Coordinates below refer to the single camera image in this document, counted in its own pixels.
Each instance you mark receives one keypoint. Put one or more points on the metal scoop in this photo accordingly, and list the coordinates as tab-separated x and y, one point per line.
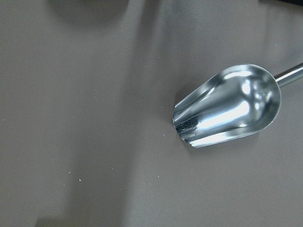
239	101

